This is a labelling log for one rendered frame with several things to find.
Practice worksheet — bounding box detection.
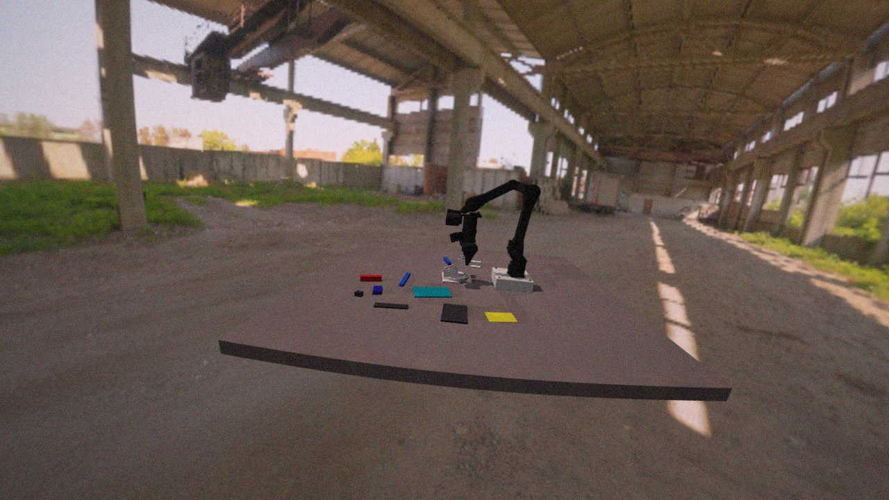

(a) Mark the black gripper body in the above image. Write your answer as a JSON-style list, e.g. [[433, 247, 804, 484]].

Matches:
[[459, 227, 478, 252]]

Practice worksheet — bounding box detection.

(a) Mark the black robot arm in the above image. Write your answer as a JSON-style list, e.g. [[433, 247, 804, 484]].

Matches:
[[446, 180, 541, 278]]

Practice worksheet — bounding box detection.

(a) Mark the teal flat rectangular plate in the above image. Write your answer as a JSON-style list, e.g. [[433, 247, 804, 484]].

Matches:
[[413, 287, 452, 298]]

